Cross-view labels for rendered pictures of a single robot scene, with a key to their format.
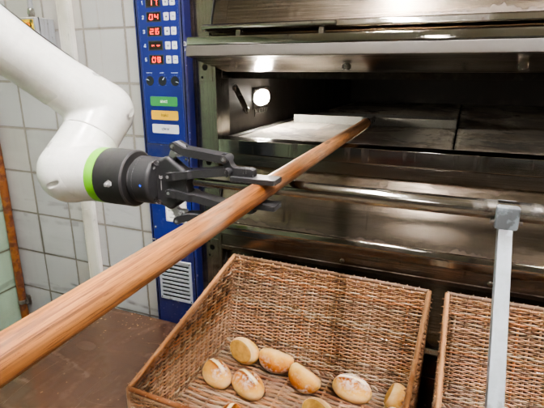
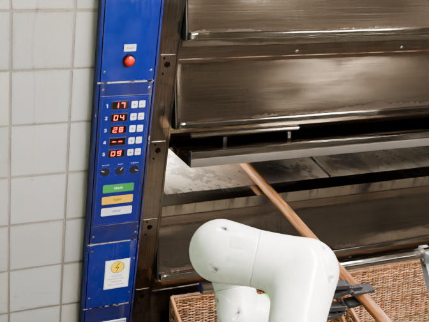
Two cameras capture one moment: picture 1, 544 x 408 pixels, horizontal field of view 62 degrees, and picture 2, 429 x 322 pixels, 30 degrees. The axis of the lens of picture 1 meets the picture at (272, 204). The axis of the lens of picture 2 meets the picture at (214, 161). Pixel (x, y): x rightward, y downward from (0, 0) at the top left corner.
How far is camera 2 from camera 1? 1.91 m
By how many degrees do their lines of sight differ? 47
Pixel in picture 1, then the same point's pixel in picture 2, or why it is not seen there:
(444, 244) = (330, 243)
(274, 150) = (214, 206)
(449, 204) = (406, 257)
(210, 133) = (154, 203)
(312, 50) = (292, 155)
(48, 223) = not seen: outside the picture
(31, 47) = not seen: hidden behind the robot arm
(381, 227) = not seen: hidden behind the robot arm
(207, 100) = (155, 176)
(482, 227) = (350, 225)
